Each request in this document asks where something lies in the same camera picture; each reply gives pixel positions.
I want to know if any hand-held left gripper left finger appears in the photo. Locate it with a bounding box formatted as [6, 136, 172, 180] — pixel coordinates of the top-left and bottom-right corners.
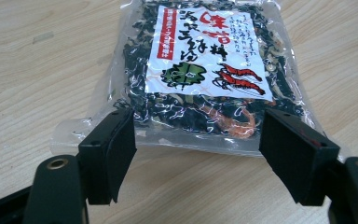
[77, 106, 138, 206]

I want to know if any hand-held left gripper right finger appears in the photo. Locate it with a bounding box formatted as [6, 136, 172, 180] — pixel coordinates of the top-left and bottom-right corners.
[258, 107, 341, 207]

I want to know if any clear dried seaweed packet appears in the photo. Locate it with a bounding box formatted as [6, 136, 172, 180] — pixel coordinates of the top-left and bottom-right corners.
[48, 0, 352, 163]

